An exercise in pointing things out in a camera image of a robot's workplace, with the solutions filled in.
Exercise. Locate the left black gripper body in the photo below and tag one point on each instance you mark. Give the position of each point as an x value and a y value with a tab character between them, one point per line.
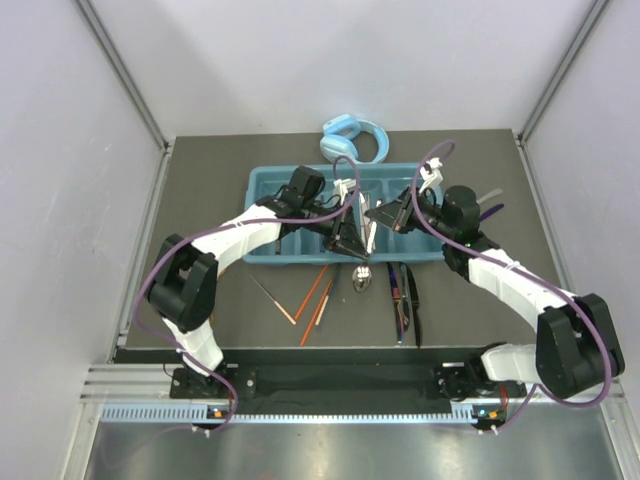
335	237

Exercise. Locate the pink knife in tray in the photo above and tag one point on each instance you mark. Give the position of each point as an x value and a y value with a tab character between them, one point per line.
367	227

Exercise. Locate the silver spoon patterned handle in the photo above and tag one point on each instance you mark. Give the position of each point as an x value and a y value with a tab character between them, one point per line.
361	277

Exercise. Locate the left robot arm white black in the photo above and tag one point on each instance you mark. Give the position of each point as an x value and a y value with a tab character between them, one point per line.
182	285

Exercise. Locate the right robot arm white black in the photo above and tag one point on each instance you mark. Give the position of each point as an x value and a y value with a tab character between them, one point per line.
576	346

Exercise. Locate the orange chopstick lower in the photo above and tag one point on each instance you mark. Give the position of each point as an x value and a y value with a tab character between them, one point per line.
317	313

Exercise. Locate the black knife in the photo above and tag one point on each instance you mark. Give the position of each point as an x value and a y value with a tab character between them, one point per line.
415	305

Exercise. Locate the silver grey knife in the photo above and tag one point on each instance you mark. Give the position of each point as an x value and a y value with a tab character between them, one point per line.
406	315

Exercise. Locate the orange chopstick long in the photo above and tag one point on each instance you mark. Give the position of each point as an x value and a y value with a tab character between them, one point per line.
310	292

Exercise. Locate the iridescent knife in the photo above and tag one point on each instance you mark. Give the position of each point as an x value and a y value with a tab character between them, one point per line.
396	301

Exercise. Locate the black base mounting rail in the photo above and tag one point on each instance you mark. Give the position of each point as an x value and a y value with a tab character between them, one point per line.
334	381

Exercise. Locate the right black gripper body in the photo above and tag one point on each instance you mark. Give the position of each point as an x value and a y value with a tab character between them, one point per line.
408	218

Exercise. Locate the dark blue utensil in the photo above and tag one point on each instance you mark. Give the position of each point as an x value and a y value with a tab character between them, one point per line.
491	211

